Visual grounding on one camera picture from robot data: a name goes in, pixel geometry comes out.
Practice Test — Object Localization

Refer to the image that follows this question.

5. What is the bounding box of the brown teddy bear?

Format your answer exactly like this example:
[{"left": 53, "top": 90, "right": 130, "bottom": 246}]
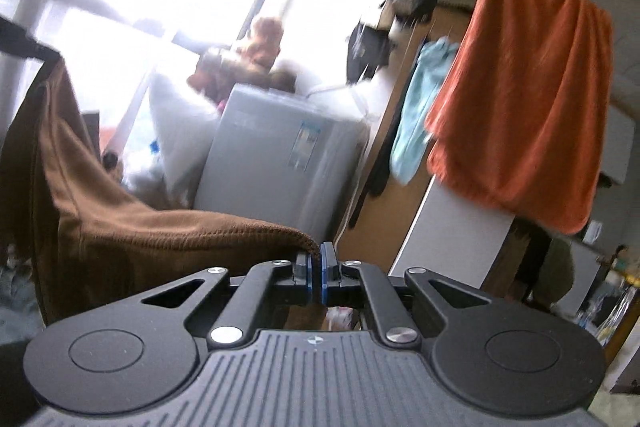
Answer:
[{"left": 186, "top": 16, "right": 296, "bottom": 103}]

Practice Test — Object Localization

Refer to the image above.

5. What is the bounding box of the brown printed t-shirt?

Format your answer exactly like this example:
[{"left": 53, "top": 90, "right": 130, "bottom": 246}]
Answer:
[{"left": 1, "top": 60, "right": 319, "bottom": 324}]

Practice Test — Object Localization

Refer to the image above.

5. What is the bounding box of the grey washing machine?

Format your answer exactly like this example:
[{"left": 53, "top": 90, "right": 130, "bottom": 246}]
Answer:
[{"left": 193, "top": 84, "right": 369, "bottom": 243}]

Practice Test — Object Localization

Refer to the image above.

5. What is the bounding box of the white pillow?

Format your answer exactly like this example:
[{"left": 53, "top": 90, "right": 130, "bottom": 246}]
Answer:
[{"left": 122, "top": 75, "right": 220, "bottom": 210}]

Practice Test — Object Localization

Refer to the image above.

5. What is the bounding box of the light blue hanging cloth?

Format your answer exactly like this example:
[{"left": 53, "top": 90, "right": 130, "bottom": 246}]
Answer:
[{"left": 390, "top": 37, "right": 459, "bottom": 185}]

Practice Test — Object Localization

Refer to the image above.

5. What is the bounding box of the orange hanging towel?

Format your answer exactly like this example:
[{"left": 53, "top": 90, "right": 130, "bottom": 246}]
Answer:
[{"left": 425, "top": 0, "right": 613, "bottom": 235}]

